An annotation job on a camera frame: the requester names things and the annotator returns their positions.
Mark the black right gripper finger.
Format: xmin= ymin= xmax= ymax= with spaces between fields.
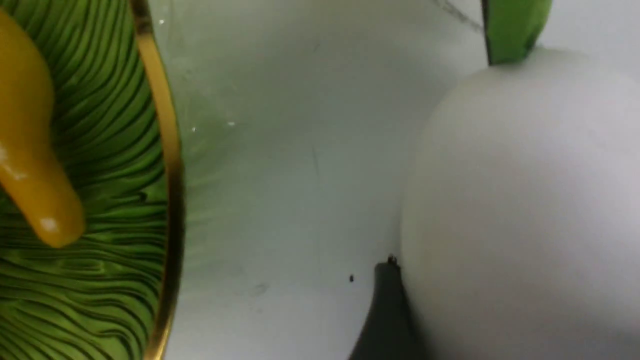
xmin=349 ymin=255 xmax=416 ymax=360

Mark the white toy radish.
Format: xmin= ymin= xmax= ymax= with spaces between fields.
xmin=400 ymin=0 xmax=640 ymax=360

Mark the yellow toy banana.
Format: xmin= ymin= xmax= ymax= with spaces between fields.
xmin=0 ymin=11 xmax=86 ymax=248

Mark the green glass leaf plate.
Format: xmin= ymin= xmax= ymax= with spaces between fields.
xmin=1 ymin=0 xmax=185 ymax=360

